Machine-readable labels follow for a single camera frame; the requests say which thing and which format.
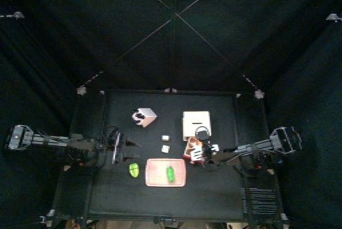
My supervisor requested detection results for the green pepper on table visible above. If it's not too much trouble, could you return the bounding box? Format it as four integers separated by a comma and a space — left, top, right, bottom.
129, 162, 141, 179

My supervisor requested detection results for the pink tray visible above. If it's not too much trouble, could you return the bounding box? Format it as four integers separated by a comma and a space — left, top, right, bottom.
145, 158, 189, 188

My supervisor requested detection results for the green toy cucumber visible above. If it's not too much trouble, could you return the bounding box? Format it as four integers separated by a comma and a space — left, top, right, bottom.
166, 165, 177, 184

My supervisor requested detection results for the white cube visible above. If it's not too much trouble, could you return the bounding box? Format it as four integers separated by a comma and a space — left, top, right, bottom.
131, 107, 159, 128

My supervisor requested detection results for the white text label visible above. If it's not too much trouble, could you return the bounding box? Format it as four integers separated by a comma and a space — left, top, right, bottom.
247, 186, 278, 216

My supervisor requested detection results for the thin diagonal brace cord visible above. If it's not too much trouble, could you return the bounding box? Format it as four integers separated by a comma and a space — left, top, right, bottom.
82, 0, 237, 87
125, 0, 262, 91

